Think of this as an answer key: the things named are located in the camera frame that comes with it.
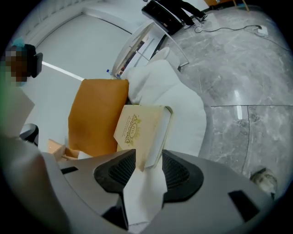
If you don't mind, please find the clear water bottle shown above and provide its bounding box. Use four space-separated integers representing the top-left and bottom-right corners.
106 68 122 80

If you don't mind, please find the orange square cushion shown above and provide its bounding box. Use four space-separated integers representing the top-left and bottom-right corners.
68 78 130 158

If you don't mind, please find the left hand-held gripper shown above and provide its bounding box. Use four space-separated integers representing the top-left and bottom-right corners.
0 87 40 147

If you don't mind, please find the black head camera mount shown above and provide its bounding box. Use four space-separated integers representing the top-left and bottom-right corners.
24 44 44 79

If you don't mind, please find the beige hardcover book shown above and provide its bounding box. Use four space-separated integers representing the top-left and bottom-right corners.
113 104 173 172

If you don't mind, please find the white square power strip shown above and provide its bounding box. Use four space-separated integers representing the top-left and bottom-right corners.
255 25 269 37

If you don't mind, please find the black display stand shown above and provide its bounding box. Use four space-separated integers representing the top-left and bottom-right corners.
141 0 185 35

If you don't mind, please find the person's grey shoe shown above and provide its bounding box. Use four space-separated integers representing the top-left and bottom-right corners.
249 167 279 200

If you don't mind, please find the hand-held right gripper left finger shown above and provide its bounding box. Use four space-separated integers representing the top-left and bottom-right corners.
56 149 138 231

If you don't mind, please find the light wooden table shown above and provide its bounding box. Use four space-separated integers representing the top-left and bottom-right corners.
47 138 80 162

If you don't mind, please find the long black power cable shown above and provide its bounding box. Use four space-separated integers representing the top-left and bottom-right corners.
194 24 262 34

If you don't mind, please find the person's head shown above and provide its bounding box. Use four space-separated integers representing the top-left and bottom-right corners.
0 43 35 88

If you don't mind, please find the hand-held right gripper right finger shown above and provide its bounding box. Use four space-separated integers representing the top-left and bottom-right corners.
139 149 275 234

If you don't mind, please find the white round cushion seat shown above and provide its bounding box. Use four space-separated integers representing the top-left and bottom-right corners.
123 58 208 227

